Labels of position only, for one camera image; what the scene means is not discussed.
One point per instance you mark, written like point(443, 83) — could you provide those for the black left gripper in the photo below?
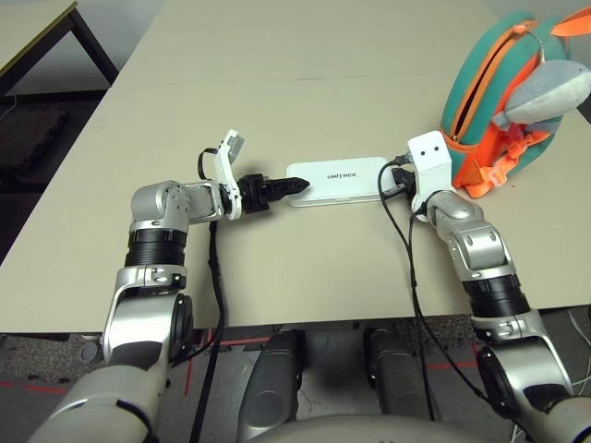
point(256, 194)

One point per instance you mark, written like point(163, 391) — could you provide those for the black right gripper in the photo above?
point(404, 180)

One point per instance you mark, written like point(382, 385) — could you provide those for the white Unitree pencil case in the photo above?
point(341, 180)

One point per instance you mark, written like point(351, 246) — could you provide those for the teal and orange backpack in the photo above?
point(466, 83)

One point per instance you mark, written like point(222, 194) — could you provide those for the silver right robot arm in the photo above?
point(489, 258)

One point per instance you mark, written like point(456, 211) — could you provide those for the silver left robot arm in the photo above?
point(152, 286)

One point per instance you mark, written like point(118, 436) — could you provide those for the grey robot left leg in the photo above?
point(272, 383)

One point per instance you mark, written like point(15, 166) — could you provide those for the grey robot leg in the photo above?
point(272, 383)
point(397, 378)

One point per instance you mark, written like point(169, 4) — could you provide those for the grey robot right leg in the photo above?
point(397, 378)

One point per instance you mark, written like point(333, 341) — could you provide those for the grey robot torso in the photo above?
point(369, 429)

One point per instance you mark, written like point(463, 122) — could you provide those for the black floor mat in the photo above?
point(27, 138)

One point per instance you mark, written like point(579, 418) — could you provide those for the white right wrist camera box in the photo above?
point(429, 161)

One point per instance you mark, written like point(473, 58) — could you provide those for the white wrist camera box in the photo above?
point(429, 161)
point(228, 157)

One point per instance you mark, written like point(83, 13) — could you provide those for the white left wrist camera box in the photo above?
point(228, 157)

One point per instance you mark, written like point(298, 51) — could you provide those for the beige side table black frame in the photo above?
point(32, 37)

